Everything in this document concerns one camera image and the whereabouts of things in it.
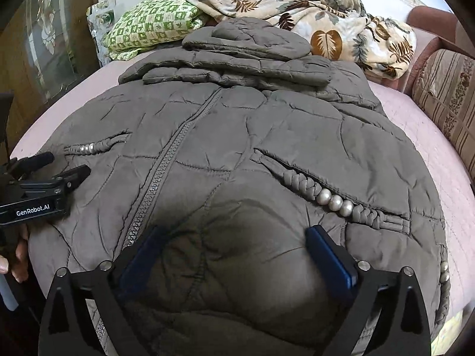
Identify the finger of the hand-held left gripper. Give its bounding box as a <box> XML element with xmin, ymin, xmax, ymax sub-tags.
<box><xmin>21</xmin><ymin>165</ymin><xmax>92</xmax><ymax>198</ymax></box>
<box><xmin>9</xmin><ymin>151</ymin><xmax>56</xmax><ymax>179</ymax></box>

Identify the striped sofa cushion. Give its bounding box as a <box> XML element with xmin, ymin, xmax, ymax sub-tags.
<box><xmin>412</xmin><ymin>48</ymin><xmax>475</xmax><ymax>184</ymax></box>

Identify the yellow patterned cloth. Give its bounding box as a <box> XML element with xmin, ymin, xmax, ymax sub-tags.
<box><xmin>432</xmin><ymin>309</ymin><xmax>465</xmax><ymax>346</ymax></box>

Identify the person's left hand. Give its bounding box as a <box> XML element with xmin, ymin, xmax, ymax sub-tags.
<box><xmin>0</xmin><ymin>228</ymin><xmax>31</xmax><ymax>283</ymax></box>

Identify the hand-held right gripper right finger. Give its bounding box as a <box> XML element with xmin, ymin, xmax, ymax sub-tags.
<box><xmin>305</xmin><ymin>225</ymin><xmax>433</xmax><ymax>356</ymax></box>

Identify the green patterned pillow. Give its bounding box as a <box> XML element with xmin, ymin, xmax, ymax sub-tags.
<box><xmin>103</xmin><ymin>0</ymin><xmax>208</xmax><ymax>62</ymax></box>

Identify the leaf print blanket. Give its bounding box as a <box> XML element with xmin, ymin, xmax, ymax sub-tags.
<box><xmin>178</xmin><ymin>0</ymin><xmax>417</xmax><ymax>80</ymax></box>

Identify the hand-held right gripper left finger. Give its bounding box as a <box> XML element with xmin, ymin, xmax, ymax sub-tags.
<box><xmin>38</xmin><ymin>225</ymin><xmax>171</xmax><ymax>356</ymax></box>

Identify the grey padded jacket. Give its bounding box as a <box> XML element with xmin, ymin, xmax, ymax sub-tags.
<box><xmin>28</xmin><ymin>17</ymin><xmax>451</xmax><ymax>356</ymax></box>

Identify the wooden wardrobe with glass door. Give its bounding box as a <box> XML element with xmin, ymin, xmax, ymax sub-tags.
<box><xmin>0</xmin><ymin>0</ymin><xmax>101</xmax><ymax>164</ymax></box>

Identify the pale tube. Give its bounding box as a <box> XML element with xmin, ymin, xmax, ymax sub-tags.
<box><xmin>0</xmin><ymin>276</ymin><xmax>20</xmax><ymax>311</ymax></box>

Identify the shiny patterned sheet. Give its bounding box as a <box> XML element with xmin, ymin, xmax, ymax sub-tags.
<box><xmin>86</xmin><ymin>0</ymin><xmax>116</xmax><ymax>68</ymax></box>

